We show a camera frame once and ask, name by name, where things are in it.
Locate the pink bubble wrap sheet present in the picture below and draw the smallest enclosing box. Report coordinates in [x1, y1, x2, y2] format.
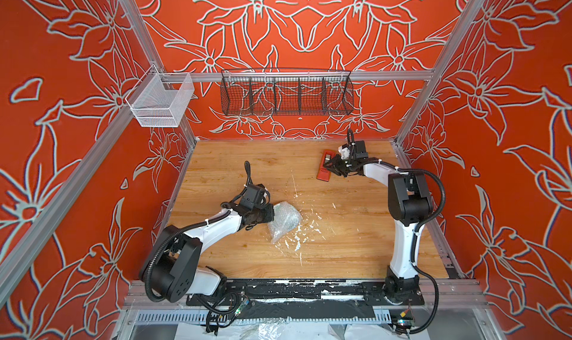
[268, 202, 302, 244]

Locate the red tape dispenser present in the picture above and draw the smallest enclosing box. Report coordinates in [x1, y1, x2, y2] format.
[316, 149, 337, 182]

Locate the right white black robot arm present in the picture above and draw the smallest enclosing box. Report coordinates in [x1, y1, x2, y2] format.
[323, 140, 446, 305]

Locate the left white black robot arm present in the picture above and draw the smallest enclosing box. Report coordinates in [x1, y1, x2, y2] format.
[139, 184, 274, 303]

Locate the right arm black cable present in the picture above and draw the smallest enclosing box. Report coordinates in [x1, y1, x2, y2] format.
[346, 129, 447, 334]

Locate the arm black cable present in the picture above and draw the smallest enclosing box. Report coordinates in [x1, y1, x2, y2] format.
[346, 129, 447, 334]
[139, 160, 256, 304]

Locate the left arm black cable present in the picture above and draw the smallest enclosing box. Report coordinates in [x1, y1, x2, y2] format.
[139, 160, 256, 304]

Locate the black wire wall basket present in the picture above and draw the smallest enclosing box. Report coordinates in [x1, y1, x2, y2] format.
[220, 68, 355, 117]

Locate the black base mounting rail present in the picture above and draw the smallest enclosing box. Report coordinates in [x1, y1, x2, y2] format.
[185, 278, 425, 308]

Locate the clear plastic wall bin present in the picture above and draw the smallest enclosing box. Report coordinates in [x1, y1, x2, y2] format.
[126, 66, 195, 128]

